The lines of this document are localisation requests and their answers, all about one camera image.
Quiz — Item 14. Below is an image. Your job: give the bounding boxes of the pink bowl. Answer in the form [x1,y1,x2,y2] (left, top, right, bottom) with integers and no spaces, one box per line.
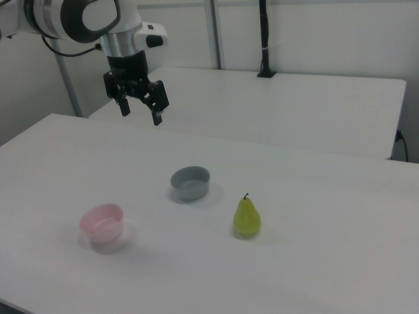
[79,203,125,243]

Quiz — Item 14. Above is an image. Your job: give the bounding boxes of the black power cable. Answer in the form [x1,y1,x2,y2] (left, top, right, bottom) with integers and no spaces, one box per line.
[395,128,410,162]

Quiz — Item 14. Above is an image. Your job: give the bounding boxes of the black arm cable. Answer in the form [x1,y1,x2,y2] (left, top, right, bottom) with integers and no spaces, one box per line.
[41,34,103,58]

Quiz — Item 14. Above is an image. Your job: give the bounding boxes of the grey bowl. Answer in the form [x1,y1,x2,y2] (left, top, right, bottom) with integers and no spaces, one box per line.
[170,166,211,201]

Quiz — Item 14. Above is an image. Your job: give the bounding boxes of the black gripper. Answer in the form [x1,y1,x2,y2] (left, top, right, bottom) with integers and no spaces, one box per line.
[103,50,170,127]

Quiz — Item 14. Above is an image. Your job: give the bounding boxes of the white side table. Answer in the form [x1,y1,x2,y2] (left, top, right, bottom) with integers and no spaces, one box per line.
[88,66,407,161]

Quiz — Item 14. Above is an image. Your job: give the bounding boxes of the black pole with clamp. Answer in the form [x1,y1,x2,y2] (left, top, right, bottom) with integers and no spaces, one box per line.
[256,0,278,79]

